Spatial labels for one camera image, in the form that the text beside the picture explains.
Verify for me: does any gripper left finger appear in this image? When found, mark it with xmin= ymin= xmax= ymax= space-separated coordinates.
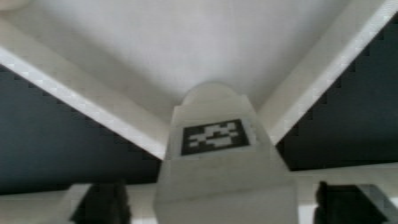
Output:
xmin=55 ymin=182 xmax=131 ymax=224

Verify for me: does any white square table top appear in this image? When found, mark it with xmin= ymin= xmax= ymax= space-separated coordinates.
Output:
xmin=0 ymin=0 xmax=398 ymax=155

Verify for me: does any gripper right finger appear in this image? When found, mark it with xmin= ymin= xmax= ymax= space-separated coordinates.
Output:
xmin=312 ymin=181 xmax=398 ymax=224

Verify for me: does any white U-shaped workspace fence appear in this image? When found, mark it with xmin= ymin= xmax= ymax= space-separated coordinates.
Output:
xmin=0 ymin=162 xmax=398 ymax=224

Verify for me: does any white table leg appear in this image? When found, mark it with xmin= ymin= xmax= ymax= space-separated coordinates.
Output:
xmin=152 ymin=83 xmax=298 ymax=224

